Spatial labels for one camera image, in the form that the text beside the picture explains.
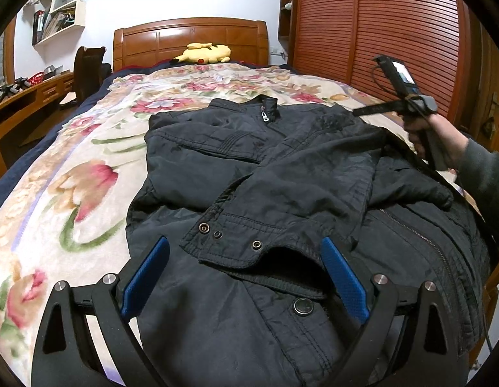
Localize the wooden headboard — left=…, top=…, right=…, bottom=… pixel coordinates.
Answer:
left=113, top=17, right=270, bottom=73

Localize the right forearm grey sleeve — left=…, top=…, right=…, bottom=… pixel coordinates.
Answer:
left=458, top=140, right=499, bottom=241

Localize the wooden louvered wardrobe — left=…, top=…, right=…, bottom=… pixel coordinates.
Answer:
left=278, top=0, right=474, bottom=122

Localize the dark wooden chair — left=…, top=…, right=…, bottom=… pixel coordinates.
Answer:
left=60, top=46, right=112, bottom=109

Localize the wooden desk cabinet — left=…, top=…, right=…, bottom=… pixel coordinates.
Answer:
left=0, top=72, right=75, bottom=178

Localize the person right hand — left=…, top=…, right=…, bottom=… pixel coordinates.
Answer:
left=403, top=114, right=468, bottom=170

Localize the white wall shelf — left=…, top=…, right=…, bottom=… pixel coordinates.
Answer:
left=29, top=0, right=86, bottom=47

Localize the red basket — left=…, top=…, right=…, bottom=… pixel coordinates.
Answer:
left=28, top=72, right=44, bottom=86

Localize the yellow plush toy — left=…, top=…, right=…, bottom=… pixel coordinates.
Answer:
left=170, top=43, right=231, bottom=65

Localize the black jacket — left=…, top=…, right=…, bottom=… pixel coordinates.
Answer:
left=126, top=99, right=496, bottom=386

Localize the floral bed blanket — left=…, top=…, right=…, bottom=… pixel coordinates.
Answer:
left=0, top=62, right=476, bottom=384

